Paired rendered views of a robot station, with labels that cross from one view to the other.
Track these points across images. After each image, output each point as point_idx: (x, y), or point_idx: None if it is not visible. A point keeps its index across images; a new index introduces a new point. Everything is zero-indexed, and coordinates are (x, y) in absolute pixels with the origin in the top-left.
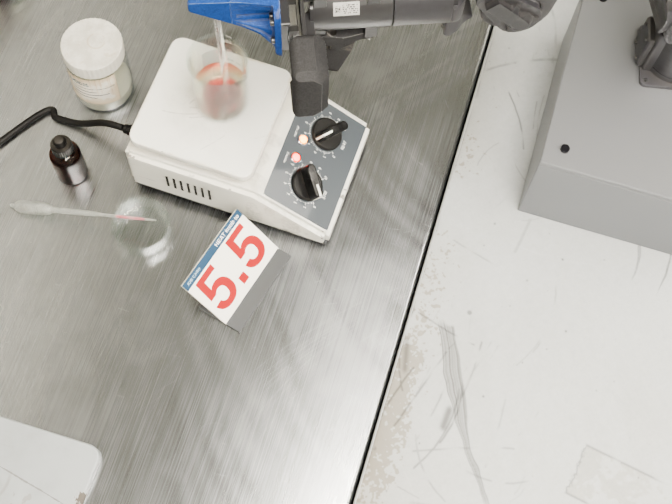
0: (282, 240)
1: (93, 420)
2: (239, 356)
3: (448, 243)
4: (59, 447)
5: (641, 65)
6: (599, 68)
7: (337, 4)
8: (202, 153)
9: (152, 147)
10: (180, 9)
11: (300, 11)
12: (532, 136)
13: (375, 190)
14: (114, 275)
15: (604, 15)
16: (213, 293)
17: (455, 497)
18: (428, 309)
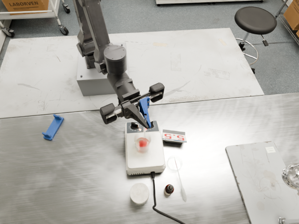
0: None
1: (220, 152)
2: (189, 130)
3: None
4: (231, 154)
5: None
6: (101, 72)
7: (136, 89)
8: (159, 145)
9: (163, 157)
10: (105, 188)
11: (142, 95)
12: (111, 94)
13: None
14: (187, 165)
15: (86, 74)
16: (182, 138)
17: (192, 85)
18: (159, 100)
